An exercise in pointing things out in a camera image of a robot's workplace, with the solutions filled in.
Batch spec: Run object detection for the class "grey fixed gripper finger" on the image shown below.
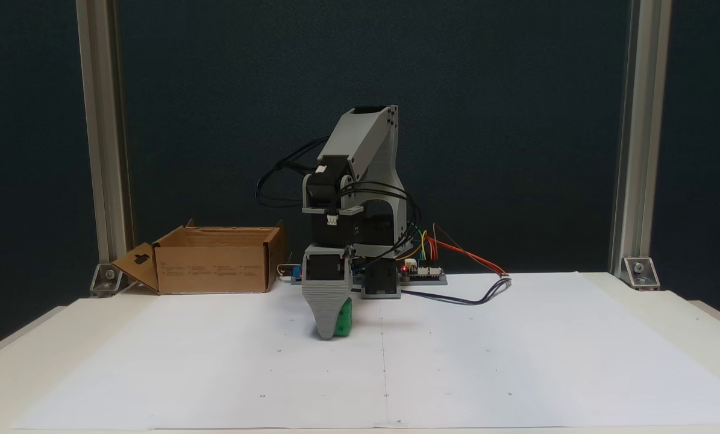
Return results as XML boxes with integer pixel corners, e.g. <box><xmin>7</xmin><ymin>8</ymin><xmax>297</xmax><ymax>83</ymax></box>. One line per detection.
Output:
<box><xmin>302</xmin><ymin>283</ymin><xmax>354</xmax><ymax>341</ymax></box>

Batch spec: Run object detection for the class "green die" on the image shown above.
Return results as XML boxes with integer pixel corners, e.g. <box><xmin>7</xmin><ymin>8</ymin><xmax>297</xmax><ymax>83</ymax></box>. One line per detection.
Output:
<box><xmin>333</xmin><ymin>298</ymin><xmax>354</xmax><ymax>338</ymax></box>

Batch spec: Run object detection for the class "circuit board with white sockets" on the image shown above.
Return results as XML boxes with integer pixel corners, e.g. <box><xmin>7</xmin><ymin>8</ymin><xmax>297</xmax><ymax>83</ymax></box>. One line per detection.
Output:
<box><xmin>401</xmin><ymin>258</ymin><xmax>446</xmax><ymax>278</ymax></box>

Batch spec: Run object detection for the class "open cardboard box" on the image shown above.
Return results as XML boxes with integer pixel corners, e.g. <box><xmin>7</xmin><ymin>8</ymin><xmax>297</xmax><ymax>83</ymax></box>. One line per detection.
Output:
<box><xmin>111</xmin><ymin>220</ymin><xmax>287</xmax><ymax>296</ymax></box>

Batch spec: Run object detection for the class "green jumper wire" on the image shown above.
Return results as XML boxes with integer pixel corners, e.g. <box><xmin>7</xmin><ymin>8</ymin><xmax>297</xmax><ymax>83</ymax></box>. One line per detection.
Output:
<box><xmin>408</xmin><ymin>224</ymin><xmax>427</xmax><ymax>260</ymax></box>

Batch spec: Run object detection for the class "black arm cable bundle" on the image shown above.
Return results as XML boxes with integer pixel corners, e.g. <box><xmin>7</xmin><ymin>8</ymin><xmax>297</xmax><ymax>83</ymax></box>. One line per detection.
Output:
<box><xmin>255</xmin><ymin>136</ymin><xmax>331</xmax><ymax>209</ymax></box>
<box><xmin>334</xmin><ymin>181</ymin><xmax>422</xmax><ymax>266</ymax></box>

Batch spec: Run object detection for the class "red orange wire bundle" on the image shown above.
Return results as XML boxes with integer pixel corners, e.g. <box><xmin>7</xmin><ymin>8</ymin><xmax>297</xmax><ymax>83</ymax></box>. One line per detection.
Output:
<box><xmin>426</xmin><ymin>223</ymin><xmax>509</xmax><ymax>278</ymax></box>

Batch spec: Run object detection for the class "aluminium corner bracket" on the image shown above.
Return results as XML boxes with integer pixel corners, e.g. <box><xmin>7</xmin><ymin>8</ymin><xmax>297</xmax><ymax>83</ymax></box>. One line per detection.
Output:
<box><xmin>90</xmin><ymin>262</ymin><xmax>125</xmax><ymax>298</ymax></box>
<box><xmin>622</xmin><ymin>256</ymin><xmax>662</xmax><ymax>291</ymax></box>

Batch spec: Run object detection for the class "aluminium extrusion post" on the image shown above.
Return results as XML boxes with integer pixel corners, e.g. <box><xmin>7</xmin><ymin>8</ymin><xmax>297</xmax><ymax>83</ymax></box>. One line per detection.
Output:
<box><xmin>609</xmin><ymin>0</ymin><xmax>674</xmax><ymax>275</ymax></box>
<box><xmin>75</xmin><ymin>0</ymin><xmax>135</xmax><ymax>267</ymax></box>

